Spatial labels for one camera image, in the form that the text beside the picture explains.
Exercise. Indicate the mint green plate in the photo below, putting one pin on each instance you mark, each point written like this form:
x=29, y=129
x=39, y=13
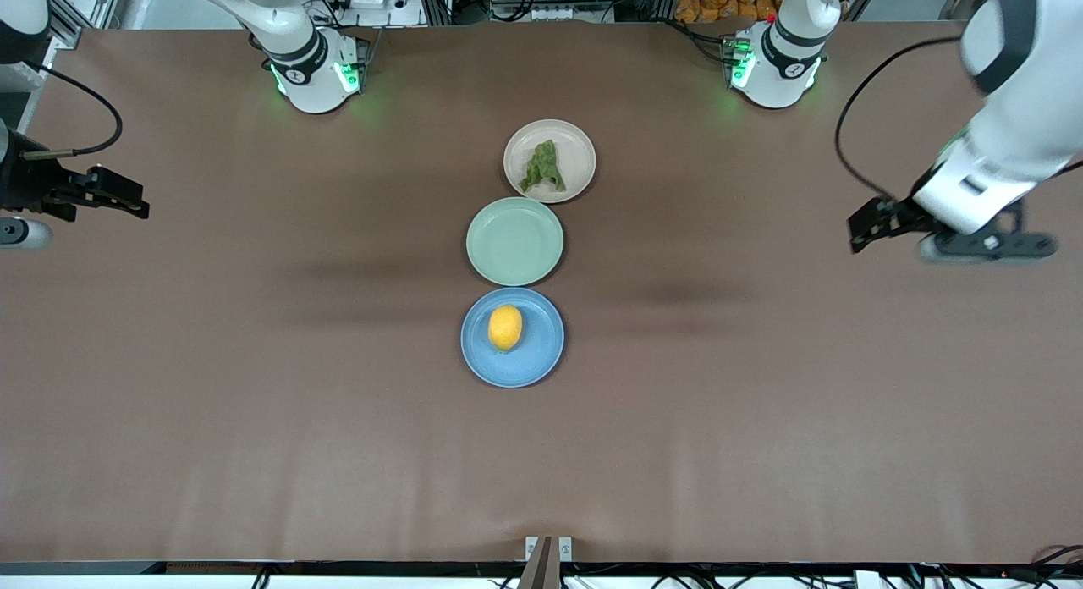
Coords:
x=514, y=242

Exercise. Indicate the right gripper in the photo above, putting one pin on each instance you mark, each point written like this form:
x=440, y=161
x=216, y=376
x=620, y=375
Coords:
x=27, y=185

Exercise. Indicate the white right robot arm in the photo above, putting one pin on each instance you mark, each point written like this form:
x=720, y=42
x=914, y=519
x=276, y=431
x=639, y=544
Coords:
x=305, y=64

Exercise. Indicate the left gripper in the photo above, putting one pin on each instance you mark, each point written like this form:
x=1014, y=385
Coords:
x=895, y=217

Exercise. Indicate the blue plate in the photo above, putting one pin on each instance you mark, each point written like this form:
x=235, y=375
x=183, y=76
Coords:
x=541, y=360

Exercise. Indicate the green lettuce leaf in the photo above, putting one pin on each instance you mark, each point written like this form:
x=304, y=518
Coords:
x=546, y=166

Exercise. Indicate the yellow lemon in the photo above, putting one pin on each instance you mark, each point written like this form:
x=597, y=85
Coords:
x=506, y=328

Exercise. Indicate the aluminium frame profile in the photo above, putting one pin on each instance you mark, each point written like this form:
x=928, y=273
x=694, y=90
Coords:
x=948, y=5
x=66, y=22

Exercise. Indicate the metal table edge bracket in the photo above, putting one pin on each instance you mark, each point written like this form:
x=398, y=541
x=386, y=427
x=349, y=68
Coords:
x=565, y=548

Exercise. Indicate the beige plate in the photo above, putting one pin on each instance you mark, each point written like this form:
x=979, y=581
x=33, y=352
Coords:
x=579, y=162

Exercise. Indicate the bag of orange items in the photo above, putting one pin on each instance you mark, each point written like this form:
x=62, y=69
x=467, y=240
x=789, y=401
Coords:
x=728, y=1

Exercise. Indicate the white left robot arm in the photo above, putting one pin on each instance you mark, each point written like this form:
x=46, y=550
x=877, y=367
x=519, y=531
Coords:
x=787, y=64

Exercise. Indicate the grey support beam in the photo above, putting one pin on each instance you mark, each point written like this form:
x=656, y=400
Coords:
x=537, y=568

